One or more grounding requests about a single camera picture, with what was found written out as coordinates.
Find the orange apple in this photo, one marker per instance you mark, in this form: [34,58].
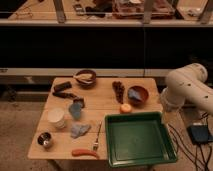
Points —
[125,108]

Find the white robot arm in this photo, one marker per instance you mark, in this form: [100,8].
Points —
[187,83]

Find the dark grape bunch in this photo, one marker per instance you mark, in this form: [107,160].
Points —
[119,89]

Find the dark bowl top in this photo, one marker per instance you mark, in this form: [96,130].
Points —
[88,84]

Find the banana in bowl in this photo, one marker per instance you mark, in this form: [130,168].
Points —
[83,77]

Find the blue cloth in bowl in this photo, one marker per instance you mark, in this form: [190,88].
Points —
[133,94]

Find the brown bowl right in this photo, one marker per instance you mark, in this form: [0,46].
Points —
[143,93]

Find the dark brush tool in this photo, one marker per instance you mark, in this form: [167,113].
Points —
[72,96]

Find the dark brown block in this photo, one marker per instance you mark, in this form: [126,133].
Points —
[62,86]

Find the wooden folding table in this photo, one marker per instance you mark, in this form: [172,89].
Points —
[99,101]

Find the crumpled blue cloth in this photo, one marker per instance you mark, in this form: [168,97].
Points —
[78,130]

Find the white paper cup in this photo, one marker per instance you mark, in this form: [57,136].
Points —
[56,118]

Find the green plastic tray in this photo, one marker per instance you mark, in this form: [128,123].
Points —
[138,139]

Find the metal fork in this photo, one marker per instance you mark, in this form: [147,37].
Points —
[96,143]

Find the orange carrot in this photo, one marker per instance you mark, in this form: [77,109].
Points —
[86,152]

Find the small metal cup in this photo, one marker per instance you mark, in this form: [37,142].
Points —
[45,140]

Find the black power box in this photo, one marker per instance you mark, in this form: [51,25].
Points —
[199,134]

